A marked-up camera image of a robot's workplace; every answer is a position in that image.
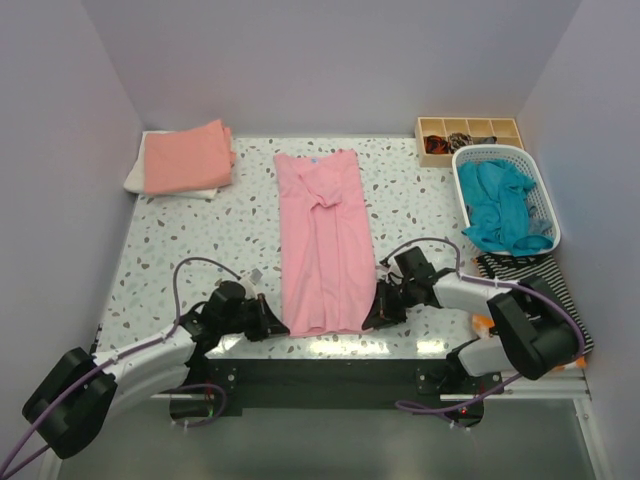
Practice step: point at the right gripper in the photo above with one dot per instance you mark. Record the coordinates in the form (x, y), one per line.
(381, 312)

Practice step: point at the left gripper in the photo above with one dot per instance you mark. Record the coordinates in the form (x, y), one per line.
(267, 325)

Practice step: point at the pink t shirt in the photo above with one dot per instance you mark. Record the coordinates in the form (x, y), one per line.
(328, 273)

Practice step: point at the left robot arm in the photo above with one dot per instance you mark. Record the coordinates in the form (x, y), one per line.
(70, 406)

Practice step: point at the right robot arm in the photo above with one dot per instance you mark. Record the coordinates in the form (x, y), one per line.
(532, 332)

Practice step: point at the orange white cloth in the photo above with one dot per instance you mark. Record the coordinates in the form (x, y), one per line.
(485, 328)

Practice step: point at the teal t shirt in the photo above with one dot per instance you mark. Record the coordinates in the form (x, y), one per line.
(495, 194)

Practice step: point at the black white striped shirt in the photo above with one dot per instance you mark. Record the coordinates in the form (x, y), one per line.
(545, 266)

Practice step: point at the red black rolled cloth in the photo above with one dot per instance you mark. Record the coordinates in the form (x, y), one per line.
(436, 145)

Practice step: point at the wooden compartment box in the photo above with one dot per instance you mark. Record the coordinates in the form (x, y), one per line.
(505, 129)

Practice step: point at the patterned rolled cloth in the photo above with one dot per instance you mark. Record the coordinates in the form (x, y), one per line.
(457, 140)

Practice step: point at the folded salmon t shirt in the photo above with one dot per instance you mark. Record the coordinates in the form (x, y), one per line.
(197, 159)

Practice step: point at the white laundry basket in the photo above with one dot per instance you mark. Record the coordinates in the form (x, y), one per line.
(525, 164)

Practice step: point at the folded white t shirt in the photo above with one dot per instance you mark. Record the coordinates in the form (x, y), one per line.
(135, 180)

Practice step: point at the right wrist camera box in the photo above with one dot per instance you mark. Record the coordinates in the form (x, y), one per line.
(388, 266)

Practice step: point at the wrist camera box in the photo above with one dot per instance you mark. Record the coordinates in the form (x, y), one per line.
(388, 266)
(250, 282)

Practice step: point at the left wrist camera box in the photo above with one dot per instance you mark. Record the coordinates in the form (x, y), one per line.
(250, 282)

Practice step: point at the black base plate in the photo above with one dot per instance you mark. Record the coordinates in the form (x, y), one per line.
(230, 386)

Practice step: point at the aluminium frame rail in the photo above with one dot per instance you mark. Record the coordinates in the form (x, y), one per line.
(567, 385)

